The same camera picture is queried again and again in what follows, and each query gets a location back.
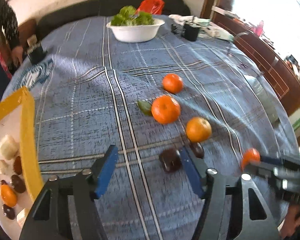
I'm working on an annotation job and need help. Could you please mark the black jar with cork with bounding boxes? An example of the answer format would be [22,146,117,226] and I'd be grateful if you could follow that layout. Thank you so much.
[27,34,47,65]

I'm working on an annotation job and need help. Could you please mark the small orange tangerine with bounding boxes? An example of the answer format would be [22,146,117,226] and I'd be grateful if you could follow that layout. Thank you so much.
[162,73,183,94]
[241,148,261,171]

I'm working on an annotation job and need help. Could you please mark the person in dark apron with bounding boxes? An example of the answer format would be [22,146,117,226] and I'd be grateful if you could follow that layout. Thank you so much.
[0,0,24,81]

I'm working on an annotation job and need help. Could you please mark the green lettuce leaves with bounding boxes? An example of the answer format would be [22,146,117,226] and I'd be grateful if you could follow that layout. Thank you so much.
[111,5,154,26]

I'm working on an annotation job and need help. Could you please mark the red plastic bag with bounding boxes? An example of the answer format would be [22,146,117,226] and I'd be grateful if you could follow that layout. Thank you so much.
[136,0,165,15]

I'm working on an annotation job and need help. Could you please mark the black cup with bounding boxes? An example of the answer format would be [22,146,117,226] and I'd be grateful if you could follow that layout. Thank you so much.
[181,23,200,42]

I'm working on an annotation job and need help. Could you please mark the blue plaid tablecloth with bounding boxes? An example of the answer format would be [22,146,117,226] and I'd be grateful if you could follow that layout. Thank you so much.
[4,16,299,239]

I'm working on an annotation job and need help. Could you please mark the orange tangerine with leaf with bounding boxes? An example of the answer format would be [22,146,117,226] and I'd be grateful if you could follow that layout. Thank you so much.
[137,95,181,125]

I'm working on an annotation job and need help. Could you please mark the large white sugarcane chunk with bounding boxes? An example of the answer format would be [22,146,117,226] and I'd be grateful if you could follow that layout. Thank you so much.
[0,134,19,160]

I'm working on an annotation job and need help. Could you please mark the small white sugarcane chunk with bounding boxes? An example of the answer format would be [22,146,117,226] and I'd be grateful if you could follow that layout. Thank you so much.
[0,159,12,175]

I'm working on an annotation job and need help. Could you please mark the brown wooden cabinet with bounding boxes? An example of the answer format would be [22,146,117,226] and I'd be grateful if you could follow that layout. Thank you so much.
[212,7,300,116]

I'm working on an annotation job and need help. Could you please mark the white bowl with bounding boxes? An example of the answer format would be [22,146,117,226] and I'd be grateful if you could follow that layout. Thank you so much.
[106,18,165,43]

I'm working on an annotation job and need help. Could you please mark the yellow-rimmed white tray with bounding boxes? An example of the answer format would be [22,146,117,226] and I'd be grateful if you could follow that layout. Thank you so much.
[0,87,43,239]

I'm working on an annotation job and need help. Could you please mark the white cloth pile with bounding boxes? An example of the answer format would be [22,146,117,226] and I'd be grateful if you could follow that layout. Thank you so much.
[168,14,234,42]

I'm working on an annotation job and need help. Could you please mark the black sofa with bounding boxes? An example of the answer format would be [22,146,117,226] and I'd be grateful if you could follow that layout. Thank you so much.
[36,0,190,40]

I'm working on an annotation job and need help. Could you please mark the operator right hand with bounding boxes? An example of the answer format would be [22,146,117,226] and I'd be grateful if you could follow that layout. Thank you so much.
[280,204,300,239]

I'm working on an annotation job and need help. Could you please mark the dark plum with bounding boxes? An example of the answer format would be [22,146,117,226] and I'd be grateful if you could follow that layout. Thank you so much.
[159,148,182,173]
[2,204,16,220]
[10,174,26,193]
[190,142,205,159]

